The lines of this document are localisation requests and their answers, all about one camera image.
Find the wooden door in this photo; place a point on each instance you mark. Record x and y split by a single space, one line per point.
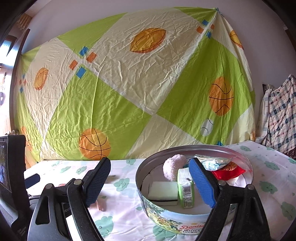
8 79

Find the pink cloth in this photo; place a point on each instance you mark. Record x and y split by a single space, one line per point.
98 205

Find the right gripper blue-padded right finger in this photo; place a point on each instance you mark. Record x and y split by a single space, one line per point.
249 222

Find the white black sponge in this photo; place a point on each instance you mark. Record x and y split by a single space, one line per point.
163 193

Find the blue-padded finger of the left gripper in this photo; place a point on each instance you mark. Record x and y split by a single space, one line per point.
32 180

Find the pink fluffy plush item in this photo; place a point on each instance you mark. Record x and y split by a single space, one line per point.
172 165

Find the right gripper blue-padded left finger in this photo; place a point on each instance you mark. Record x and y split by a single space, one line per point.
82 193

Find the cloud print table cloth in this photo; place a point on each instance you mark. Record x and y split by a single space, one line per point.
124 218

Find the green cream sports bedsheet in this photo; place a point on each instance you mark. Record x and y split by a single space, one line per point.
132 84

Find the red embroidered pouch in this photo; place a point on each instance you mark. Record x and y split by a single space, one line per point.
230 171

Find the green tissue pack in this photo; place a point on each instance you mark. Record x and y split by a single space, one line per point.
185 188

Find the round cookie tin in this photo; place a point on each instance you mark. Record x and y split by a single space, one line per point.
177 206

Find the plaid cloth-covered furniture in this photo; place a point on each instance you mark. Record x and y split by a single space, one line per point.
276 123

